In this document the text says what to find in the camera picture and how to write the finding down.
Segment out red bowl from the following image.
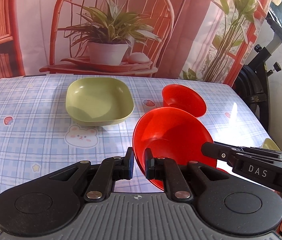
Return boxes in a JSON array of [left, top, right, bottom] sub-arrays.
[[162, 84, 207, 118], [132, 107, 230, 189]]

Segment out small green square bowl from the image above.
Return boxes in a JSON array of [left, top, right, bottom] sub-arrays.
[[261, 138, 280, 151]]

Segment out green square plate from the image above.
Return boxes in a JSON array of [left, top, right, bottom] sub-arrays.
[[66, 77, 134, 126]]

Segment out black exercise bike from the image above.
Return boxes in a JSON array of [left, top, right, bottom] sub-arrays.
[[232, 9, 282, 131]]

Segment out blue plaid tablecloth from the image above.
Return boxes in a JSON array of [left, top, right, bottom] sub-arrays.
[[0, 74, 270, 193]]

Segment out printed room backdrop cloth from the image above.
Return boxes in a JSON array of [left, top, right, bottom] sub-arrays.
[[0, 0, 281, 85]]

